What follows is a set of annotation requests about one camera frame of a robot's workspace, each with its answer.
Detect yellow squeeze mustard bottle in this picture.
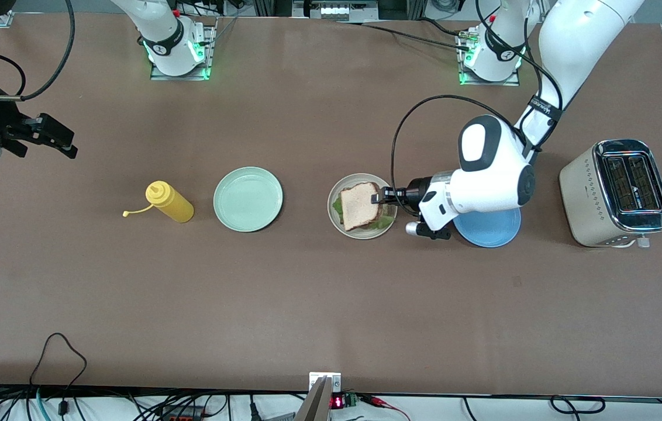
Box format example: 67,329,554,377
122,181,195,223

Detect blue plate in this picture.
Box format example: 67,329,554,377
451,206,522,249

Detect light green plate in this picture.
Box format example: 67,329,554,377
213,167,284,233

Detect grey vented device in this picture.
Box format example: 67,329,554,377
292,0,380,22

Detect beige plate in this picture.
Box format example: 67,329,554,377
327,172,398,240

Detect red and black clip leads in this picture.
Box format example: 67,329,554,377
360,394,411,421

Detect green lettuce leaf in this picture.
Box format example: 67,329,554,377
332,196,397,230

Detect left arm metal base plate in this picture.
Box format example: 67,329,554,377
458,29,520,87

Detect small white metal bracket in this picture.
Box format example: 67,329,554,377
309,372,342,394

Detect thin black looped cable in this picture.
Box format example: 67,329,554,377
30,333,88,421

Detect beige chrome toaster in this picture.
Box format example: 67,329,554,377
559,139,662,249

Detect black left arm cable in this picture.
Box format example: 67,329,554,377
391,0,566,218

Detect thick black table cable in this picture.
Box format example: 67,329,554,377
337,21,475,50

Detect black coiled cable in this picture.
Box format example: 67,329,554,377
550,395,606,415

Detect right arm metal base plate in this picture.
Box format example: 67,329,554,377
150,16,215,81

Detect grey angled mount post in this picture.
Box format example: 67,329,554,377
295,377,332,421

